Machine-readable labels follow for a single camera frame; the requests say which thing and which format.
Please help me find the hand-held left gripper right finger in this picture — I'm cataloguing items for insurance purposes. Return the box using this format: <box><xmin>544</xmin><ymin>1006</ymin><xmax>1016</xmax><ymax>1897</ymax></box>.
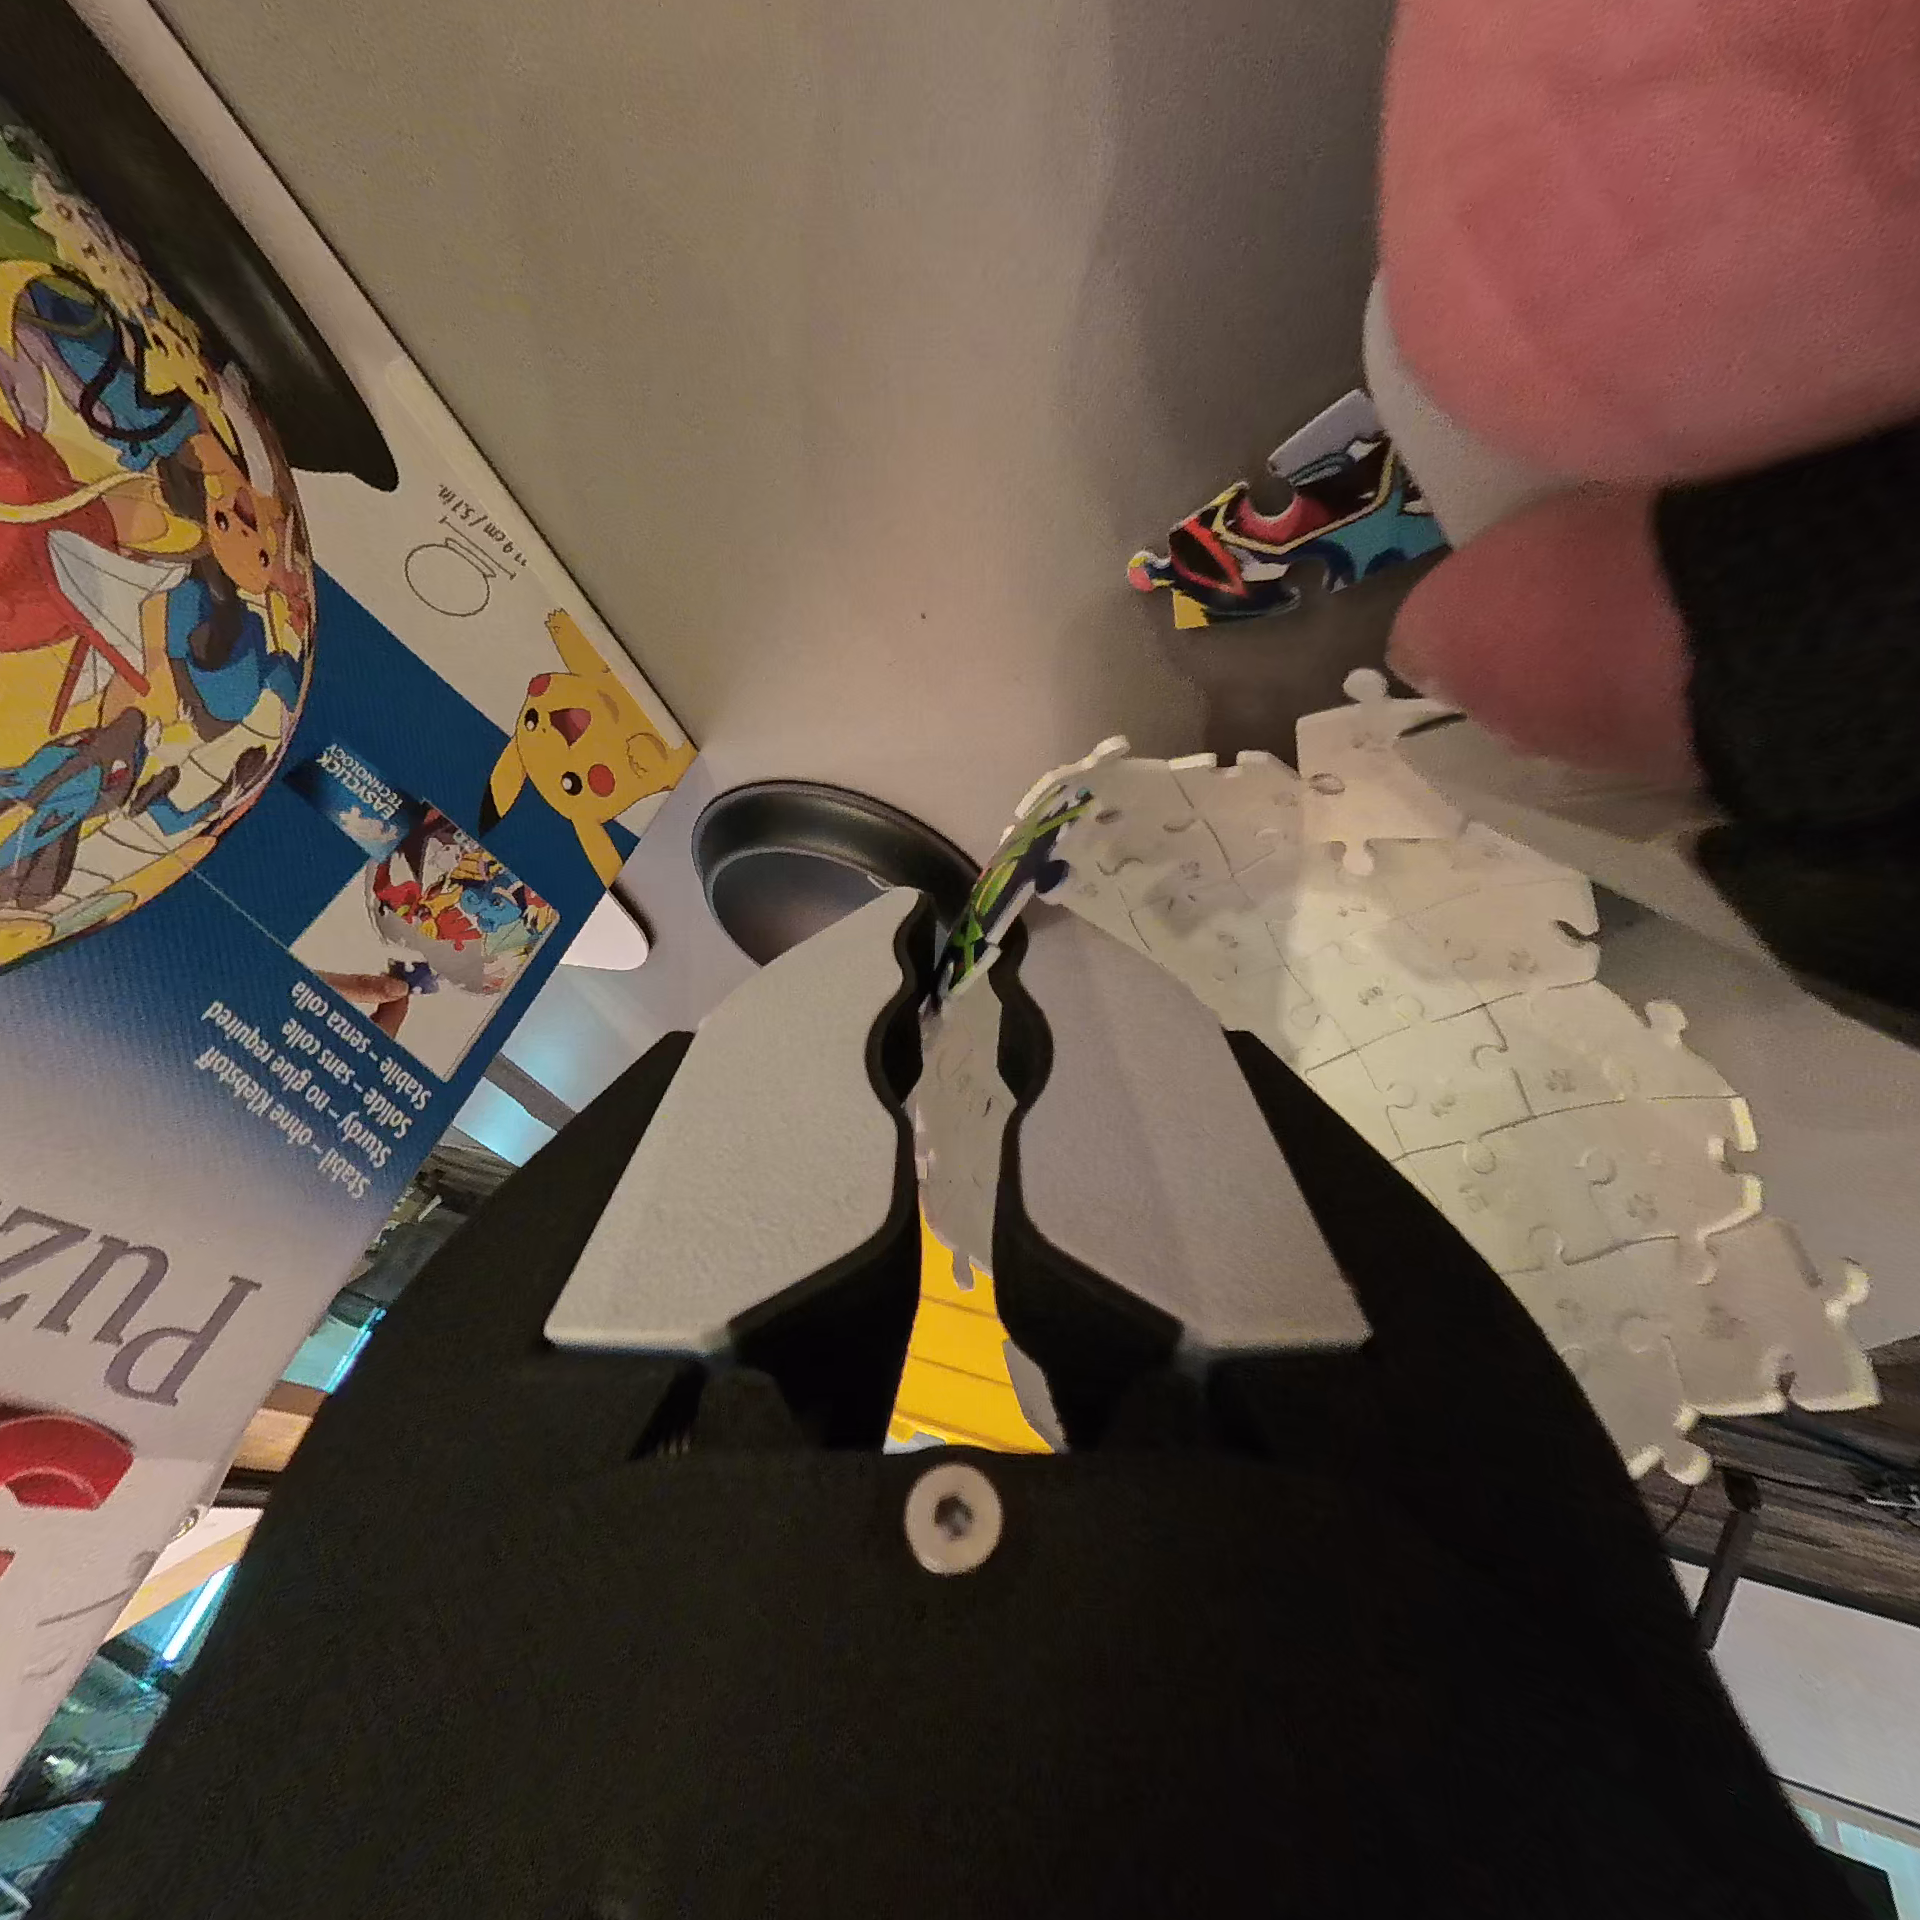
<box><xmin>992</xmin><ymin>921</ymin><xmax>1370</xmax><ymax>1449</ymax></box>

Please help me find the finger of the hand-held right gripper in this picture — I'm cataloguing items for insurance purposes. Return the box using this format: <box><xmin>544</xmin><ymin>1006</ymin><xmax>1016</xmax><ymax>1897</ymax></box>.
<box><xmin>1407</xmin><ymin>701</ymin><xmax>1731</xmax><ymax>844</ymax></box>

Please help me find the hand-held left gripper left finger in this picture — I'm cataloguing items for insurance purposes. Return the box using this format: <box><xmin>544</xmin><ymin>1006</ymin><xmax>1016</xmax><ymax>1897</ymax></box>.
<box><xmin>539</xmin><ymin>885</ymin><xmax>925</xmax><ymax>1449</ymax></box>

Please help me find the black round ball stand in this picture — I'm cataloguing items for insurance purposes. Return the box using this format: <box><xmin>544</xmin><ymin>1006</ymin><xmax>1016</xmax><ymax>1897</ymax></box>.
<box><xmin>688</xmin><ymin>777</ymin><xmax>981</xmax><ymax>970</ymax></box>

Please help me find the blue puzzle box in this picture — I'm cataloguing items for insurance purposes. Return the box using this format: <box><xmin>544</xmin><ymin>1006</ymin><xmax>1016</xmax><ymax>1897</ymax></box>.
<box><xmin>0</xmin><ymin>0</ymin><xmax>703</xmax><ymax>1792</ymax></box>

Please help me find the person's right hand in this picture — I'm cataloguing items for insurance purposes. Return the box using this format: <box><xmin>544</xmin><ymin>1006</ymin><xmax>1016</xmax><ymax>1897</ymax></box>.
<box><xmin>1367</xmin><ymin>0</ymin><xmax>1920</xmax><ymax>761</ymax></box>

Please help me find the yellow plastic bin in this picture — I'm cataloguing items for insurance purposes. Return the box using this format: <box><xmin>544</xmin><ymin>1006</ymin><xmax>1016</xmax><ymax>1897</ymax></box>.
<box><xmin>884</xmin><ymin>1213</ymin><xmax>1055</xmax><ymax>1455</ymax></box>

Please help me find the partly built puzzle ball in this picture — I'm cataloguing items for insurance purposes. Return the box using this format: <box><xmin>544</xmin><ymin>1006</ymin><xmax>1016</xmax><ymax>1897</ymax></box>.
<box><xmin>905</xmin><ymin>667</ymin><xmax>1884</xmax><ymax>1487</ymax></box>

